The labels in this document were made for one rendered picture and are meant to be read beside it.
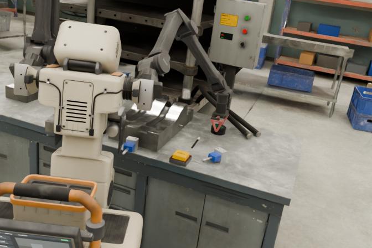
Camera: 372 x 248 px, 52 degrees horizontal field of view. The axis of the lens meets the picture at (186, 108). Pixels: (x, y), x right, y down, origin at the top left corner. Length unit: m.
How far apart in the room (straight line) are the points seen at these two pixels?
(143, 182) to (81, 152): 0.50
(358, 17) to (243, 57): 5.97
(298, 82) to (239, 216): 3.84
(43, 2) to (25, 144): 0.91
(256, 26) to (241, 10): 0.14
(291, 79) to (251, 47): 3.07
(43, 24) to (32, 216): 0.71
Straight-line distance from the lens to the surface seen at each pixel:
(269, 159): 1.91
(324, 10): 8.26
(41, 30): 1.57
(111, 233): 1.28
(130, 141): 1.77
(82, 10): 2.81
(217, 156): 1.74
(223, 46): 2.46
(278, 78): 5.46
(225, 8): 2.44
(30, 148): 2.19
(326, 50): 5.19
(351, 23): 8.28
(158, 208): 1.92
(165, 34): 1.62
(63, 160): 1.51
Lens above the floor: 1.60
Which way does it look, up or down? 20 degrees down
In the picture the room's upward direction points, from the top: 8 degrees clockwise
